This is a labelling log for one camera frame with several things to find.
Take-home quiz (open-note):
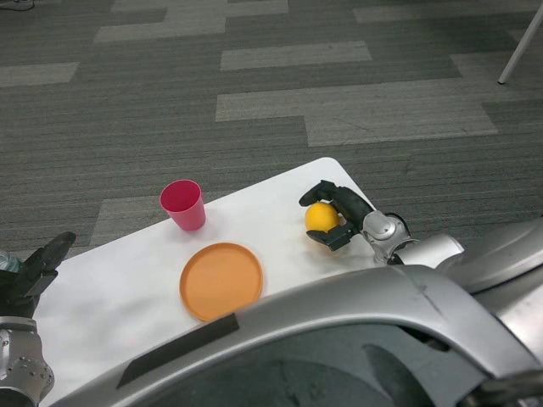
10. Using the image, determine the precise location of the yellow lemon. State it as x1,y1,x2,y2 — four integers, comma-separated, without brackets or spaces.
305,202,342,234

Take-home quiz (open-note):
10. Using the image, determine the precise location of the pink plastic cup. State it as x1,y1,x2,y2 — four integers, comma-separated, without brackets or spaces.
159,179,207,232

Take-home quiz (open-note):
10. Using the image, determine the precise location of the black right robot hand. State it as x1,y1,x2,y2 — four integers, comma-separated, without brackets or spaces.
298,180,375,253

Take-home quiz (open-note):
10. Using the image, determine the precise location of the silver robot chest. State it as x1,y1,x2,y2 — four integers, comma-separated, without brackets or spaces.
48,265,543,407

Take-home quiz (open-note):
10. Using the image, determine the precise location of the orange round plate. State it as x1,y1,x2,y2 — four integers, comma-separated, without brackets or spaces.
179,242,265,323

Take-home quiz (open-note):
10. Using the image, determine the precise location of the white table leg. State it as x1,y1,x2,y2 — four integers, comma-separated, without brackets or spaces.
497,3,543,85

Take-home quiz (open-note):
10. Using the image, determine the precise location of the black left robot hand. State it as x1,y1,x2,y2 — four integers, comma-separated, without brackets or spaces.
0,231,77,319

